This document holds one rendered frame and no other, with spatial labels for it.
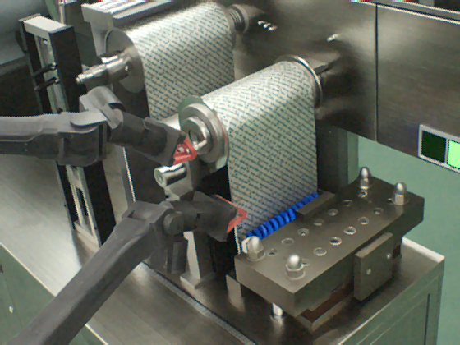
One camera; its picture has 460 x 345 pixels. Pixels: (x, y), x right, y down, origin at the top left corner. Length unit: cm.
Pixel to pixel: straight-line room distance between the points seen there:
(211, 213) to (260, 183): 15
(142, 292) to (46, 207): 48
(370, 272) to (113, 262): 54
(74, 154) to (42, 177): 87
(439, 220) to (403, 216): 178
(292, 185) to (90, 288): 55
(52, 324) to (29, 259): 68
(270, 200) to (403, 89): 35
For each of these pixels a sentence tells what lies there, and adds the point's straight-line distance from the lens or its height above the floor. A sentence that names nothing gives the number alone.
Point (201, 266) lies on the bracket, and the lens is 146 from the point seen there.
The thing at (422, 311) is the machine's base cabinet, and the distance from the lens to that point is 156.
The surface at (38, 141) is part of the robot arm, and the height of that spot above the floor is 137.
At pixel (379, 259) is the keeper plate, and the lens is 138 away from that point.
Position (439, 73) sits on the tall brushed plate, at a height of 134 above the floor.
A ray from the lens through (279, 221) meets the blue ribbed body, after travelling 140.
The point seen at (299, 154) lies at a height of 114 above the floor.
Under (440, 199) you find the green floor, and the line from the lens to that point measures 335.
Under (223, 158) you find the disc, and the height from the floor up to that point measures 122.
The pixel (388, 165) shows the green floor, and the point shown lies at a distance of 360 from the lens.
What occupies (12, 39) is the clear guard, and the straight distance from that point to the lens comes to 213.
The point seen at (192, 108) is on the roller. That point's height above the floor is 130.
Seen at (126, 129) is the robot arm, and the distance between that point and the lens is 113.
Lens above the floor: 184
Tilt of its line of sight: 30 degrees down
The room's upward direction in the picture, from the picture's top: 7 degrees counter-clockwise
